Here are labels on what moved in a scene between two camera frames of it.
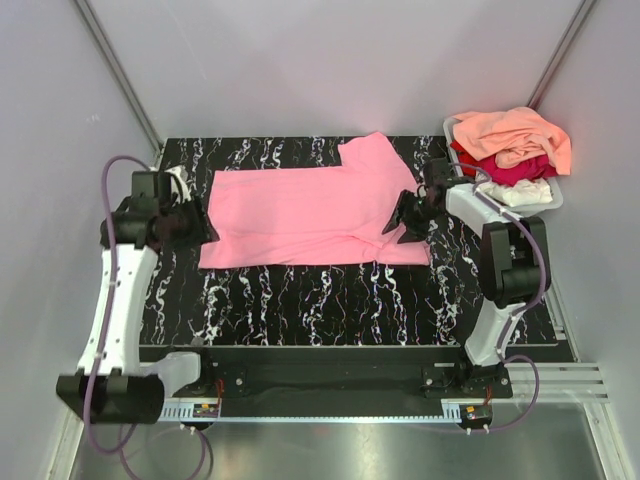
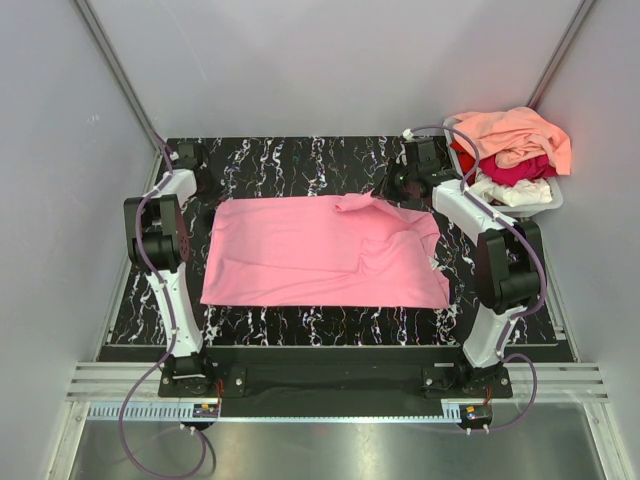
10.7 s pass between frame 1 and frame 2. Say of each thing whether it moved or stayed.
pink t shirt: moved
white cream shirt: stayed
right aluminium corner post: stayed
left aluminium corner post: stayed
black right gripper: moved
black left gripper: moved
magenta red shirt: stayed
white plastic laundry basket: stayed
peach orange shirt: stayed
